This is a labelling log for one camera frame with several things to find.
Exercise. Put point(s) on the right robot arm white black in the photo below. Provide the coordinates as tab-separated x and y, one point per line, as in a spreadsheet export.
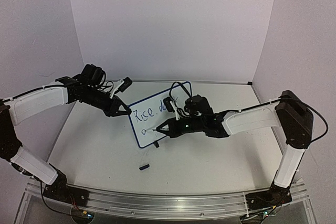
286	113

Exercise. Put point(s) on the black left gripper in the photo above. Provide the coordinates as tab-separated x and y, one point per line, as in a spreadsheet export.
112	109

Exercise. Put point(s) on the blue marker cap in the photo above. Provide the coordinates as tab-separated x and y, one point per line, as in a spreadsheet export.
144	167

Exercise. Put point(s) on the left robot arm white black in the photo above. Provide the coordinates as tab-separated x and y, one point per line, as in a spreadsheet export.
88	87

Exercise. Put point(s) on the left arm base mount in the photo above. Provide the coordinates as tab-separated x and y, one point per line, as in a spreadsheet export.
60	191

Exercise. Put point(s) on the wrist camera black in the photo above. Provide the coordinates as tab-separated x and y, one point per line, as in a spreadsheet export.
126	82
167	103

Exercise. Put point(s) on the blue framed whiteboard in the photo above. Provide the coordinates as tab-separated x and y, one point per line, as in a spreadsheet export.
150	112

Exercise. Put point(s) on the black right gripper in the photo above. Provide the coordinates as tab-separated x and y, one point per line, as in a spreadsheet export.
172	127

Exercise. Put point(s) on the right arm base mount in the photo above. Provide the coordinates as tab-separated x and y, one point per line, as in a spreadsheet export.
274	196

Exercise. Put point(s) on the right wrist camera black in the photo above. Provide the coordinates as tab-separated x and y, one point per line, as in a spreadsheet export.
167	103

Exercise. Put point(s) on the white blue marker pen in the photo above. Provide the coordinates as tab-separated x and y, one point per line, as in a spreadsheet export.
158	129

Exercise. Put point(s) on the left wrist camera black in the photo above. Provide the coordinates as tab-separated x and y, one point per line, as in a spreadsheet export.
126	82

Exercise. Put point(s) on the wire whiteboard stand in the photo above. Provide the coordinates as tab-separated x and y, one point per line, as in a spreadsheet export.
156	144

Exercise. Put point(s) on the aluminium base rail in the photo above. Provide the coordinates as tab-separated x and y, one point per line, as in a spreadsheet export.
162	207

